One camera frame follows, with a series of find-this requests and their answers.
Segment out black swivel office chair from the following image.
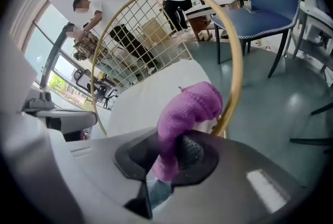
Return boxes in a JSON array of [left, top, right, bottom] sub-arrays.
[[72, 68, 118, 109]]

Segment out white-topped wooden table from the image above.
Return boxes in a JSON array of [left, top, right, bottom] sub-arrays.
[[183, 0, 239, 42]]

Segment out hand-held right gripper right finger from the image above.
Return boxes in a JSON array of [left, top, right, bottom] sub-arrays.
[[155, 130, 311, 224]]

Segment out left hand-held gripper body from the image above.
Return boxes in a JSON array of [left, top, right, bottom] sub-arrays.
[[0, 47, 56, 115]]

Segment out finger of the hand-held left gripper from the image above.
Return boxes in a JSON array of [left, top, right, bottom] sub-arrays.
[[36, 109, 99, 138]]

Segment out black metal leg frame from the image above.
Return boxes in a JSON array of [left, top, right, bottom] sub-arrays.
[[289, 101, 333, 147]]

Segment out person's blue jeans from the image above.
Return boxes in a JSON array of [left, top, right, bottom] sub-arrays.
[[146, 178, 173, 210]]

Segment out white round cushion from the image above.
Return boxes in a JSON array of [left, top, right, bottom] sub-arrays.
[[106, 59, 222, 138]]

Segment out gold wire round chair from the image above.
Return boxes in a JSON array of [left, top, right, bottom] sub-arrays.
[[90, 0, 245, 140]]

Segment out purple knitted sock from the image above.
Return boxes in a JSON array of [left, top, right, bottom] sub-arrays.
[[150, 81, 224, 183]]

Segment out large glass window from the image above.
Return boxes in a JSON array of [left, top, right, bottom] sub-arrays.
[[21, 0, 105, 112]]

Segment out wooden cabinet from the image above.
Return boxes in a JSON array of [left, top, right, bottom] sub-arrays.
[[141, 18, 170, 46]]

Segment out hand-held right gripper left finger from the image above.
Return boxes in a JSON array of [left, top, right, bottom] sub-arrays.
[[15, 123, 160, 224]]

